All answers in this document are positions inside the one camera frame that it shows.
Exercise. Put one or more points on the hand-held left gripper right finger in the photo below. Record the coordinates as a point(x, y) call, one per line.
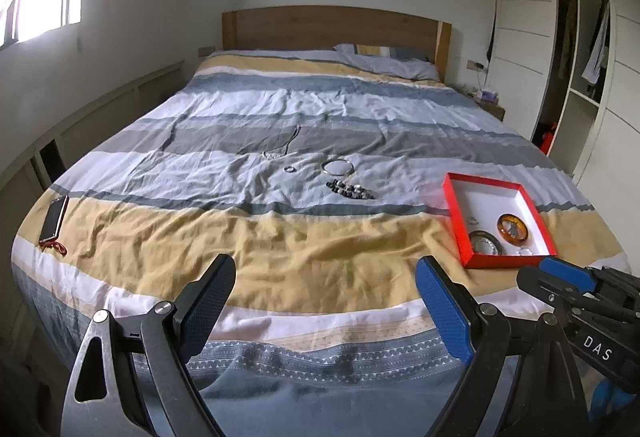
point(445, 307)

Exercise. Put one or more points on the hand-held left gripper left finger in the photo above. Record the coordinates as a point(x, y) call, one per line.
point(205, 312)

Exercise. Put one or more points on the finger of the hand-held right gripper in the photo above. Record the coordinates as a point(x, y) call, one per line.
point(540, 284)
point(570, 274)

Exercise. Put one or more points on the thin pale bangle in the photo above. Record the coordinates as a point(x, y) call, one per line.
point(525, 253)

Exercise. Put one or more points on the amber bangle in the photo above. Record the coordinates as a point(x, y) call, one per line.
point(500, 229)

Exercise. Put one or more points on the olive brown bangle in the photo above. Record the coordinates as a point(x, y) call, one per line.
point(472, 242)

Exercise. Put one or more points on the red jewelry box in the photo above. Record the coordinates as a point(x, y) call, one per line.
point(480, 202)

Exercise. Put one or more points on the striped bed with duvet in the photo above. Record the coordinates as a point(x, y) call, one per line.
point(225, 237)

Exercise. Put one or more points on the red item in wardrobe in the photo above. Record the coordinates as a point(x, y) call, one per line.
point(548, 137)

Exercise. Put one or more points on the wooden nightstand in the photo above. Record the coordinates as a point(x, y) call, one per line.
point(492, 109)

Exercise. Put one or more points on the thin silver bangle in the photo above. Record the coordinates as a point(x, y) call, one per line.
point(325, 167)

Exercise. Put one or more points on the purple tissue box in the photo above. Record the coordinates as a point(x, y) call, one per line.
point(487, 94)

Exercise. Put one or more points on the hanging white shirt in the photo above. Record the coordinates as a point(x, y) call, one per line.
point(595, 57)

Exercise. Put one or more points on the striped pillow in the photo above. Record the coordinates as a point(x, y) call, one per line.
point(390, 62)

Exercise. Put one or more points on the white wardrobe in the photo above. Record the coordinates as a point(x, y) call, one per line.
point(525, 17)

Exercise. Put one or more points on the wooden headboard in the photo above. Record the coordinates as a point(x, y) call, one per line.
point(325, 29)

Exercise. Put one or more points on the low white wall cabinet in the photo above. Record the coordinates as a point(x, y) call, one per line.
point(90, 117)

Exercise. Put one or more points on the wall socket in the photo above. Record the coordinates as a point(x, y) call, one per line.
point(475, 64)

